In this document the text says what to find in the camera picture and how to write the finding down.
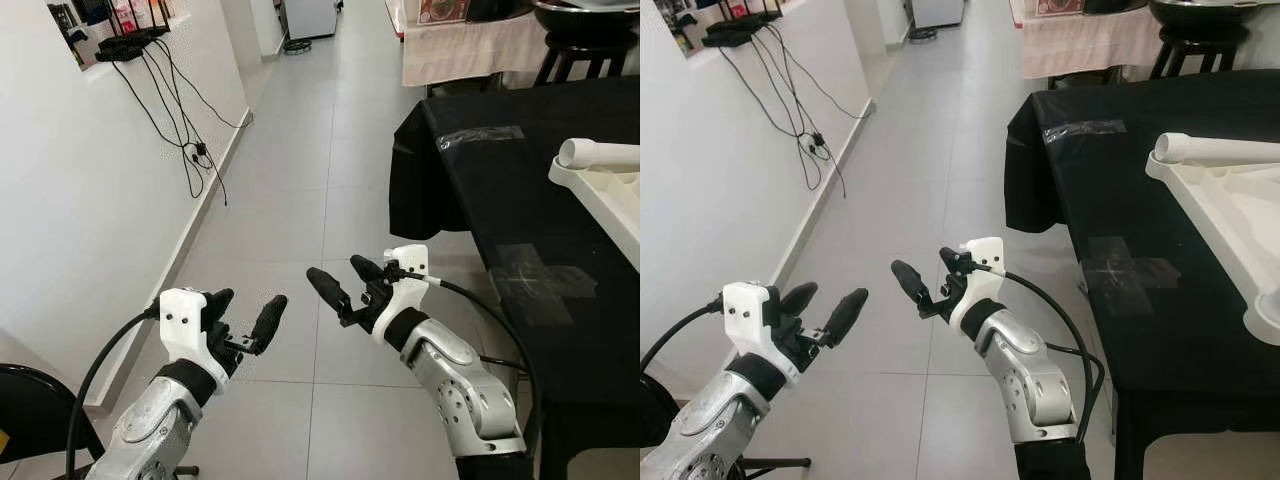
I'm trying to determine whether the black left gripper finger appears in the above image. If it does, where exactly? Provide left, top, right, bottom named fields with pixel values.
left=250, top=294, right=290, bottom=357
left=780, top=281, right=820, bottom=320
left=821, top=287, right=870, bottom=350
left=201, top=288, right=237, bottom=332

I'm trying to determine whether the black tablecloth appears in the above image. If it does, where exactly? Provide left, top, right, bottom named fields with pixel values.
left=1003, top=68, right=1280, bottom=480
left=388, top=77, right=641, bottom=480

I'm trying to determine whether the clear tape strip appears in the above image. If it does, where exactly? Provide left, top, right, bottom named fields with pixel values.
left=1043, top=119, right=1129, bottom=144
left=435, top=125, right=527, bottom=152

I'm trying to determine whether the white plastic table top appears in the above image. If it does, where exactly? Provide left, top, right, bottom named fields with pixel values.
left=1145, top=132, right=1280, bottom=347
left=548, top=140, right=641, bottom=272

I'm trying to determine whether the pink cloth covered table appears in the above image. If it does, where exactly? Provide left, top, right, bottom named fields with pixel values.
left=400, top=0, right=553, bottom=88
left=1018, top=0, right=1166, bottom=81

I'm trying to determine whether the white cabinet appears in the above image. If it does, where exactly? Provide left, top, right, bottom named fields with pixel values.
left=283, top=0, right=342, bottom=41
left=908, top=0, right=967, bottom=29

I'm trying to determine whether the black wooden stool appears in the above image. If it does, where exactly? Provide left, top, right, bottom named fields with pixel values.
left=1148, top=25, right=1253, bottom=81
left=533, top=30, right=641, bottom=87

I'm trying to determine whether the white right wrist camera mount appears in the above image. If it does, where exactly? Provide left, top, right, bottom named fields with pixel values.
left=948, top=237, right=1007, bottom=337
left=372, top=245, right=432, bottom=347

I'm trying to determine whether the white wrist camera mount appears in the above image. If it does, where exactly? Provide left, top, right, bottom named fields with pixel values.
left=372, top=245, right=432, bottom=347
left=948, top=237, right=1007, bottom=337
left=722, top=282, right=802, bottom=387
left=158, top=288, right=234, bottom=387

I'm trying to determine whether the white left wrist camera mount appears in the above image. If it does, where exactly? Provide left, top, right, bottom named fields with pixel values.
left=722, top=282, right=802, bottom=387
left=158, top=288, right=234, bottom=387

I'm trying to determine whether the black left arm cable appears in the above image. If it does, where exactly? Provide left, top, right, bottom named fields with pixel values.
left=640, top=303, right=727, bottom=373
left=65, top=306, right=162, bottom=480

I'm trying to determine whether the thin black cable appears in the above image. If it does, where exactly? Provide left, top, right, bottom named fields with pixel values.
left=770, top=22, right=877, bottom=122
left=150, top=40, right=252, bottom=132
left=165, top=45, right=230, bottom=207
left=785, top=30, right=850, bottom=200
left=115, top=58, right=207, bottom=200
left=720, top=45, right=817, bottom=192

